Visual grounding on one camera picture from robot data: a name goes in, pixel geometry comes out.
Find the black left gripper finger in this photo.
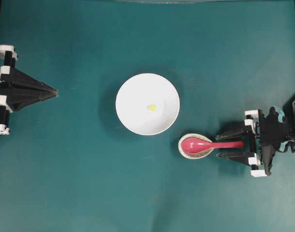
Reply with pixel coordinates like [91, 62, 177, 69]
[0, 66, 58, 95]
[0, 84, 58, 112]

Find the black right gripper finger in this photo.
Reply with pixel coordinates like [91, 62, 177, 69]
[215, 125, 253, 141]
[217, 151, 258, 166]

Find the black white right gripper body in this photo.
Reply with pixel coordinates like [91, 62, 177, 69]
[244, 106, 292, 177]

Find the red plastic spoon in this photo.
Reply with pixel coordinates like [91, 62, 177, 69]
[181, 138, 244, 154]

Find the yellow hexagonal prism block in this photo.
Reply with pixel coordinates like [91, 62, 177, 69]
[147, 104, 157, 111]

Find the speckled teardrop spoon rest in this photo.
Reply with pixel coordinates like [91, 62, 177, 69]
[178, 133, 213, 160]

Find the white round bowl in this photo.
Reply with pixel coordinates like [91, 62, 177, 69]
[115, 73, 180, 136]

